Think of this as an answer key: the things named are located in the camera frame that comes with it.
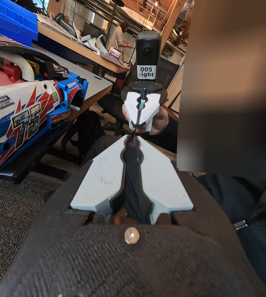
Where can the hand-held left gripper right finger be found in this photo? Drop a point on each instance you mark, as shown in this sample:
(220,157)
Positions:
(165,185)

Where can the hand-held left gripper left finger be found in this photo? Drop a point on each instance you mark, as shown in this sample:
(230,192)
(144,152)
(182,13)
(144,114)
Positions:
(100,183)

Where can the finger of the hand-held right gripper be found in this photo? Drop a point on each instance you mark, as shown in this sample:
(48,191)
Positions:
(131,106)
(151,104)

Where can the blue white brick race car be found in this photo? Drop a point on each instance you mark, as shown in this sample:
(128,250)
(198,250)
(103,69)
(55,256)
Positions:
(19,104)

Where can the grey desk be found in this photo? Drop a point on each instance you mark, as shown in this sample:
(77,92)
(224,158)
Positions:
(93,81)

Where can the tan desk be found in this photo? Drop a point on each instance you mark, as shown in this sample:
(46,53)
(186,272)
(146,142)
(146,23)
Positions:
(77,48)

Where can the person's right hand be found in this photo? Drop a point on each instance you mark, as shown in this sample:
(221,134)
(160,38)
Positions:
(160,123)

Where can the black floor lamp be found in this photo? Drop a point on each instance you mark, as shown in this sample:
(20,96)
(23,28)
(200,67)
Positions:
(114,20)

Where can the black backpack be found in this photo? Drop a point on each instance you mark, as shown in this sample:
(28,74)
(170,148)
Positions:
(86,134)

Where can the grey and black tool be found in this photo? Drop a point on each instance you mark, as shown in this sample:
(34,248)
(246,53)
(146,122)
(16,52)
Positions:
(95,43)

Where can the blue plastic bin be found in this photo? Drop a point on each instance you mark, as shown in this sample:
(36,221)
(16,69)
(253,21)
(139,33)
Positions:
(7,18)

